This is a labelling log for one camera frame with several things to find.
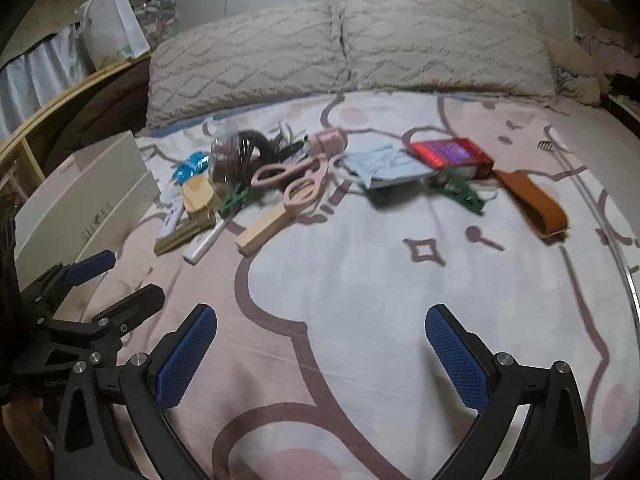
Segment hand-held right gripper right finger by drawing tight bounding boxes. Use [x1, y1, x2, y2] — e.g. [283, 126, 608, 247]
[424, 304, 593, 480]

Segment white rectangular case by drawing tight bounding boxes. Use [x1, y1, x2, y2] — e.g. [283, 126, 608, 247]
[155, 195, 188, 241]

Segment white tube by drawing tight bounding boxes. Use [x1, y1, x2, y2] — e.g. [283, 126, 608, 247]
[182, 220, 226, 263]

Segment wardrobe shelf cabinet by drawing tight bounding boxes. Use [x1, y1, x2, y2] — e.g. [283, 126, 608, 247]
[567, 0, 640, 126]

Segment red box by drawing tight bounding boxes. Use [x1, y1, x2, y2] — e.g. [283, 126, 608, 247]
[407, 137, 496, 180]

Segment white storage box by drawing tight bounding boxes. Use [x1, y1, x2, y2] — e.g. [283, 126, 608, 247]
[12, 130, 163, 291]

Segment beige plush blanket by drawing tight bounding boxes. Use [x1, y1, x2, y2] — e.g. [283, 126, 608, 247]
[545, 35, 606, 106]

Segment pile of pink clothes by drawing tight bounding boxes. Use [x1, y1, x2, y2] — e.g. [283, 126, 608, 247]
[575, 25, 640, 76]

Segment pink scissors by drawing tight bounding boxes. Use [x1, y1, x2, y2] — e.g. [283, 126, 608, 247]
[250, 157, 331, 211]

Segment person's left forearm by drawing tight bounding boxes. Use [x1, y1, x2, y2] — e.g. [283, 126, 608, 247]
[0, 392, 58, 480]

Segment white shopping bag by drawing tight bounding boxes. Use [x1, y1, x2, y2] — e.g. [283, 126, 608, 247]
[75, 0, 151, 68]

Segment metal back scratcher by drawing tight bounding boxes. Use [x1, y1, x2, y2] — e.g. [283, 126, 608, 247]
[537, 140, 640, 326]

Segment brown leather strap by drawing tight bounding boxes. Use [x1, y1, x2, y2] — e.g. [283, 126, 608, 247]
[492, 169, 571, 241]

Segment grey curtain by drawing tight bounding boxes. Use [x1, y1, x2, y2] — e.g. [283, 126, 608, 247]
[0, 25, 96, 141]

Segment doodle printed valance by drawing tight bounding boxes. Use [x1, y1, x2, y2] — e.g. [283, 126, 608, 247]
[10, 0, 108, 41]

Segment textured beige pillow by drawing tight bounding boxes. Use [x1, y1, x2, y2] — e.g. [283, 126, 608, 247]
[145, 0, 348, 128]
[332, 0, 558, 98]

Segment brown quilt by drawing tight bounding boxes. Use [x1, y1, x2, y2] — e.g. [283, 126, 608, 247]
[40, 55, 153, 176]

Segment clear bin of packets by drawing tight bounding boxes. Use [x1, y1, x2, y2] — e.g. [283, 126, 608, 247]
[132, 0, 181, 43]

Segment wooden shelf rail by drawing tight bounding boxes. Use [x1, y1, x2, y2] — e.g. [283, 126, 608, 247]
[0, 55, 151, 201]

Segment white blue packet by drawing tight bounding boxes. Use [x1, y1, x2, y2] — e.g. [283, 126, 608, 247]
[345, 147, 433, 188]

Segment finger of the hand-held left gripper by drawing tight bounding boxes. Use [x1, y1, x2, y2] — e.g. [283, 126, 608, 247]
[47, 284, 166, 346]
[21, 249, 117, 307]

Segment long wooden block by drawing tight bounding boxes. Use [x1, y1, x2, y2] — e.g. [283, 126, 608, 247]
[235, 205, 296, 257]

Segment green clip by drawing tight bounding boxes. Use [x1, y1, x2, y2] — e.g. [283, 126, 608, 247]
[432, 170, 488, 216]
[219, 185, 253, 218]

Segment small pink case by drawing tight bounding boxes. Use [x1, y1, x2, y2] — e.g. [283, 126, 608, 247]
[309, 129, 347, 156]

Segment clear bag of hair ties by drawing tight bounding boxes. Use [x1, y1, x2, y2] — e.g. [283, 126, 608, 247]
[210, 127, 306, 186]

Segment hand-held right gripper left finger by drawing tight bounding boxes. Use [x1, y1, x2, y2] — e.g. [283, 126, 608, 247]
[52, 302, 218, 480]

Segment printed blanket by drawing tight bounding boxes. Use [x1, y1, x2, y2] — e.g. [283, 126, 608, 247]
[0, 90, 640, 480]

